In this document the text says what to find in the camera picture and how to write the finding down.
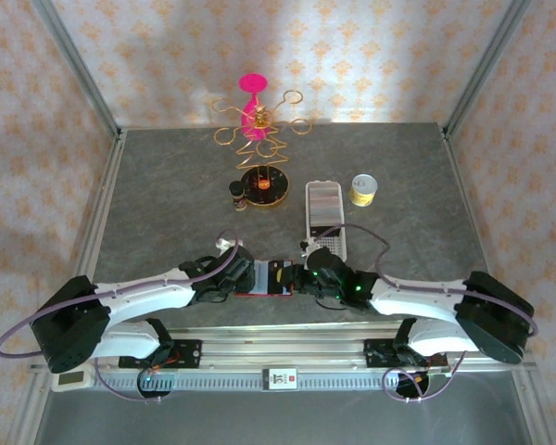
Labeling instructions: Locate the white digital thermometer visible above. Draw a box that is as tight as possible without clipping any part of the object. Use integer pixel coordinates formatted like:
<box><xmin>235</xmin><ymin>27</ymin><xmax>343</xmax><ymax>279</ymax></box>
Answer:
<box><xmin>50</xmin><ymin>369</ymin><xmax>94</xmax><ymax>394</ymax></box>

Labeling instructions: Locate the white label tag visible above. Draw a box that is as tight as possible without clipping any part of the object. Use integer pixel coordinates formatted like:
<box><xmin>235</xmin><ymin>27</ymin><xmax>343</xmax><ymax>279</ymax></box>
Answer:
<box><xmin>261</xmin><ymin>367</ymin><xmax>300</xmax><ymax>393</ymax></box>

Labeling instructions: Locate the pink wine glass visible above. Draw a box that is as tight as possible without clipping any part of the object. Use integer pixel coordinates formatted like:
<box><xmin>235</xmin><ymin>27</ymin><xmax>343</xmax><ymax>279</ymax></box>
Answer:
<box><xmin>238</xmin><ymin>72</ymin><xmax>269</xmax><ymax>141</ymax></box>

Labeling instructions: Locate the grey slotted cable duct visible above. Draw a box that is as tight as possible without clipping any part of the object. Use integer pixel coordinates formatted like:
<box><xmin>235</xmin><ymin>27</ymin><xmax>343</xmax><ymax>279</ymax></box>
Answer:
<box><xmin>92</xmin><ymin>370</ymin><xmax>450</xmax><ymax>393</ymax></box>

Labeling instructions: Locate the black credit card yellow print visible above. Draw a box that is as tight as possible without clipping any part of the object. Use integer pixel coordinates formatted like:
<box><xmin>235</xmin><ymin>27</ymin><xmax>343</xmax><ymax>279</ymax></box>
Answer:
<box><xmin>268</xmin><ymin>259</ymin><xmax>294</xmax><ymax>294</ymax></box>

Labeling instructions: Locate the stack of silver cards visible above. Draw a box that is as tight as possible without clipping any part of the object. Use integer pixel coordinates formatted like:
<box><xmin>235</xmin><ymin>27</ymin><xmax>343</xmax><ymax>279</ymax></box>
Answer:
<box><xmin>309</xmin><ymin>185</ymin><xmax>343</xmax><ymax>227</ymax></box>

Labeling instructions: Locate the small dark bottle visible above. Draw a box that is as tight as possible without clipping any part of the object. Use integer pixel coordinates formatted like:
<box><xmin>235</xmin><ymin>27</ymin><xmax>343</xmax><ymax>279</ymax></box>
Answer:
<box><xmin>228</xmin><ymin>180</ymin><xmax>248</xmax><ymax>212</ymax></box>

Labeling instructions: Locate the red card holder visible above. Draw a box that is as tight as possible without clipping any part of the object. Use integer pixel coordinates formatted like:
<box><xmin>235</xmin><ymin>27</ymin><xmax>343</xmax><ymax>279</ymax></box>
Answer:
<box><xmin>234</xmin><ymin>258</ymin><xmax>294</xmax><ymax>299</ymax></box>

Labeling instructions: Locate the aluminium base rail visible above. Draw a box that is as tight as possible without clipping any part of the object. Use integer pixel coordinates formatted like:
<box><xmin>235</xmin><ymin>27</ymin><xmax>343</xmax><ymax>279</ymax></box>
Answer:
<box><xmin>30</xmin><ymin>324</ymin><xmax>537</xmax><ymax>372</ymax></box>

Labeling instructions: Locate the yellow tin can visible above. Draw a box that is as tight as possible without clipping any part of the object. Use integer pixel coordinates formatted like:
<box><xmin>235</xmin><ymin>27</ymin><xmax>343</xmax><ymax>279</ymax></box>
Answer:
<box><xmin>349</xmin><ymin>173</ymin><xmax>380</xmax><ymax>208</ymax></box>

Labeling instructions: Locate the gold wire glass rack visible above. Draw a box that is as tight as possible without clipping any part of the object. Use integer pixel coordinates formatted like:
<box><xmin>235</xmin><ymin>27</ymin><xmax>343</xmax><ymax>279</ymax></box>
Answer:
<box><xmin>211</xmin><ymin>90</ymin><xmax>312</xmax><ymax>210</ymax></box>

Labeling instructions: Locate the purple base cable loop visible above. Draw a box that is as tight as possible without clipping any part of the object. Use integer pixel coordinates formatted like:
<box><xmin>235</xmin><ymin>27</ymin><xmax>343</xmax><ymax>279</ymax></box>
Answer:
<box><xmin>94</xmin><ymin>365</ymin><xmax>168</xmax><ymax>405</ymax></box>
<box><xmin>382</xmin><ymin>356</ymin><xmax>460</xmax><ymax>403</ymax></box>

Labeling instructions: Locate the aluminium table edge rail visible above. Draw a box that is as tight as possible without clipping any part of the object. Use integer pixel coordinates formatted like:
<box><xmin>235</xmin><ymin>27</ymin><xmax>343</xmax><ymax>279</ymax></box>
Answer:
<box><xmin>442</xmin><ymin>127</ymin><xmax>552</xmax><ymax>445</ymax></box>
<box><xmin>8</xmin><ymin>129</ymin><xmax>129</xmax><ymax>445</ymax></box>

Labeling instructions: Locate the white perforated card tray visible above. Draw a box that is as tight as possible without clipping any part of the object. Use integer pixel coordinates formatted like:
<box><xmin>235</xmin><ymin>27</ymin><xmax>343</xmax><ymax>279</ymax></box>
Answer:
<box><xmin>304</xmin><ymin>180</ymin><xmax>348</xmax><ymax>259</ymax></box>

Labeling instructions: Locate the aluminium frame post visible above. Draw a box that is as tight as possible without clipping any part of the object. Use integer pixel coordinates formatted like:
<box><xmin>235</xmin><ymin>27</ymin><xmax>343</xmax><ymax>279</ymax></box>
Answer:
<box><xmin>30</xmin><ymin>0</ymin><xmax>124</xmax><ymax>140</ymax></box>
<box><xmin>442</xmin><ymin>0</ymin><xmax>537</xmax><ymax>140</ymax></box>

